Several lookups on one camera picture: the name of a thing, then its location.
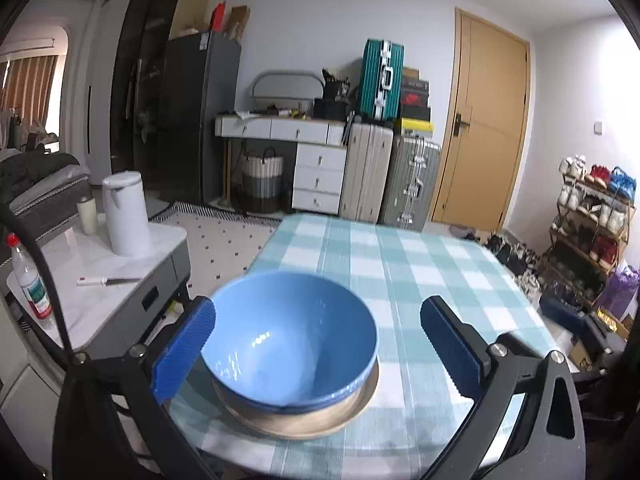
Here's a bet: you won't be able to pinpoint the cream plate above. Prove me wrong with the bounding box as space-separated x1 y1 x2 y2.
212 361 380 441

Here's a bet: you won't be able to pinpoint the dark blue bowl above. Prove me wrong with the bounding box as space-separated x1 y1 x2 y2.
210 358 380 415

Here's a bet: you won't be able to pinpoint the small kitchen knife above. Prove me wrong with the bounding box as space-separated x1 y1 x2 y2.
76 276 140 286

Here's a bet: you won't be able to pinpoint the grey side cabinet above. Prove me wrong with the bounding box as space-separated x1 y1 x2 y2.
41 222 191 360

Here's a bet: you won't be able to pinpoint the red cap plastic bottle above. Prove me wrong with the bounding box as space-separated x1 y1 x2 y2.
6 233 52 320

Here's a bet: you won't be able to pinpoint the purple shopping bag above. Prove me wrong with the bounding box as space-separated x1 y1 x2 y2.
598 266 639 321

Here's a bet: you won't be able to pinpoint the wooden shoe rack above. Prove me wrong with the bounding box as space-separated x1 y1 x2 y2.
542 155 637 309

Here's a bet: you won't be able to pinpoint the cream cup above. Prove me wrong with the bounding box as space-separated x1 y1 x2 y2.
76 196 98 236

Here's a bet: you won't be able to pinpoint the white electric kettle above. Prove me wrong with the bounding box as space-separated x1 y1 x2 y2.
102 171 151 257

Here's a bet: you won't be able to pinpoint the silver aluminium suitcase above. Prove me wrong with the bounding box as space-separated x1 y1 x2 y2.
378 136 440 232

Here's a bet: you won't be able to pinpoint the woven laundry basket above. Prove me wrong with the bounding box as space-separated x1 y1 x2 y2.
241 146 284 214

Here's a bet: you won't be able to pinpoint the wooden door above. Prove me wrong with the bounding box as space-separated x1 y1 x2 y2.
431 9 532 232

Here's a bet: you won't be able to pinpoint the beige suitcase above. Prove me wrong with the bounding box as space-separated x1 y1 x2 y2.
338 124 394 223

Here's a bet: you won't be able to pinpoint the stack of shoe boxes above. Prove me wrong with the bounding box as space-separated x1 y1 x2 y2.
398 67 434 139

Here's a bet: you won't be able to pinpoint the white drawer desk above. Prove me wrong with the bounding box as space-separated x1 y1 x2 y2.
215 114 347 214

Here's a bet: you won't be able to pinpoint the brown curtains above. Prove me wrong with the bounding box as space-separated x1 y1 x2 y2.
1 55 58 132

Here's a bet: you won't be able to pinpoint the black refrigerator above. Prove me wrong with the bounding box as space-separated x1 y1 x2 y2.
157 32 241 204

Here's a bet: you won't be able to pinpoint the teal suitcase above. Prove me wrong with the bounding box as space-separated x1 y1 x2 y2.
357 39 405 122

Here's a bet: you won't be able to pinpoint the black gift bag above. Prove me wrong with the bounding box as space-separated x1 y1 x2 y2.
314 68 350 122

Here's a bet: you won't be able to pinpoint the oval desk mirror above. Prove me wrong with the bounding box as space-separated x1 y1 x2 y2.
250 70 324 112

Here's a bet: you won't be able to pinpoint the black cable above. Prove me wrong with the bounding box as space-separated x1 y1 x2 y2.
0 204 76 366

